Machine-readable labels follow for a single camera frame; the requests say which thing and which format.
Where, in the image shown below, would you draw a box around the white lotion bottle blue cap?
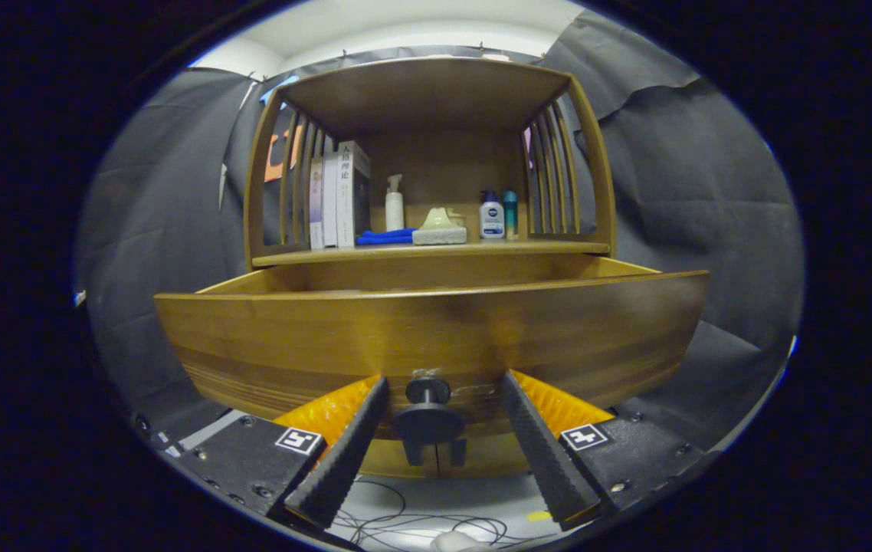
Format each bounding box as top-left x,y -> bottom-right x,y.
479,190 -> 505,240

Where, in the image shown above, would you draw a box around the blue folded cloth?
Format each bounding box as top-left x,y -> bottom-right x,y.
356,228 -> 418,246

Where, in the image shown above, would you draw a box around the white book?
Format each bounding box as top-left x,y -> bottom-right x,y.
322,152 -> 339,248

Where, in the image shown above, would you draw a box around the black electronics box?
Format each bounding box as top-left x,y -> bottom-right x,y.
133,414 -> 192,461

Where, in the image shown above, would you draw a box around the wooden drawer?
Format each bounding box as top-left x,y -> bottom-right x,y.
154,255 -> 710,444

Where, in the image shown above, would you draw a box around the pale green grey sponge brush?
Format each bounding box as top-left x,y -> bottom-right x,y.
411,205 -> 468,246

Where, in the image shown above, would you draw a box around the white pump bottle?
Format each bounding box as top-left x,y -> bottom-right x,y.
385,173 -> 405,232

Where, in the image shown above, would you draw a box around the thin black cables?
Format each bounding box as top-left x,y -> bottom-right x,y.
329,475 -> 536,549

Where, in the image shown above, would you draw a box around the black backdrop cloth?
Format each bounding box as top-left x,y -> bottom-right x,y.
76,11 -> 805,453

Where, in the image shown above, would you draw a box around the pale purple book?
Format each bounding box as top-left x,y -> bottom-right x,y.
309,156 -> 325,250

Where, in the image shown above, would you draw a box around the black round drawer knob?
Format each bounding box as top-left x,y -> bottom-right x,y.
392,377 -> 466,445

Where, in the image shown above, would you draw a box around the wooden cabinet door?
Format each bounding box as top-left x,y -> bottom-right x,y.
363,439 -> 437,478
436,439 -> 530,478

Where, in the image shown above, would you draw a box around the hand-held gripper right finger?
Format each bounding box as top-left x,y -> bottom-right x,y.
499,370 -> 715,531

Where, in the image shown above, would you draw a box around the grey book with dark cover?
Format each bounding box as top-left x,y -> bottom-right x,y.
336,140 -> 372,248

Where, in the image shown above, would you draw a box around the wooden cabinet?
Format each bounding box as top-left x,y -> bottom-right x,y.
243,55 -> 618,480

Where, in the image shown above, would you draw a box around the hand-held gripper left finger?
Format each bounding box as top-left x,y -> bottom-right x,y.
168,374 -> 391,531

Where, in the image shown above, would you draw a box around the wooden countertop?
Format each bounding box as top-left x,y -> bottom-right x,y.
252,239 -> 611,268

